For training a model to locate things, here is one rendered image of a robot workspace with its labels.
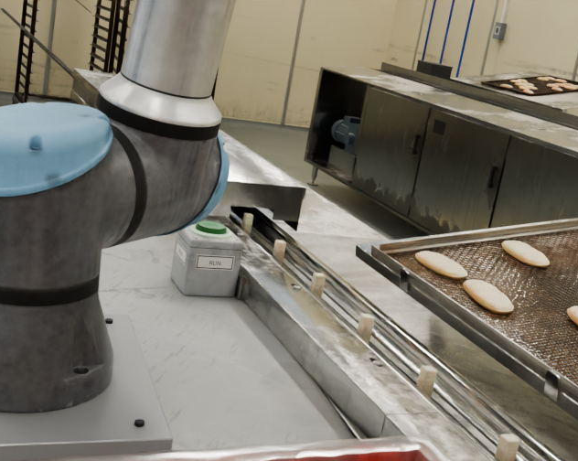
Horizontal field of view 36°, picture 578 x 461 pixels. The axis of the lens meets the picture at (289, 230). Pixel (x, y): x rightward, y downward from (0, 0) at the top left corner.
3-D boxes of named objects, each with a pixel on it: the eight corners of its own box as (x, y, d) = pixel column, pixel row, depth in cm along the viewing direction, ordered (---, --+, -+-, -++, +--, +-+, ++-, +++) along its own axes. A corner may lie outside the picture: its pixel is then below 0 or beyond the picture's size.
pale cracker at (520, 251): (494, 244, 126) (495, 237, 126) (519, 242, 127) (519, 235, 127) (530, 268, 117) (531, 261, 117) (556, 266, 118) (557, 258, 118)
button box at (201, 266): (163, 299, 120) (175, 220, 117) (219, 301, 123) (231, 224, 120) (178, 323, 113) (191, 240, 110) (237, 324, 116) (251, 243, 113)
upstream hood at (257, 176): (70, 94, 247) (74, 63, 245) (134, 101, 254) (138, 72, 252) (191, 224, 137) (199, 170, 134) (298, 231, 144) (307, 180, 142)
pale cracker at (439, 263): (408, 256, 121) (408, 249, 121) (432, 252, 122) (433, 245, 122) (449, 281, 112) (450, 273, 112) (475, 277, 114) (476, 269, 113)
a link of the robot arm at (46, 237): (-76, 261, 74) (-72, 99, 71) (46, 234, 85) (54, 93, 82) (26, 302, 68) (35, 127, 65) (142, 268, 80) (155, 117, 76)
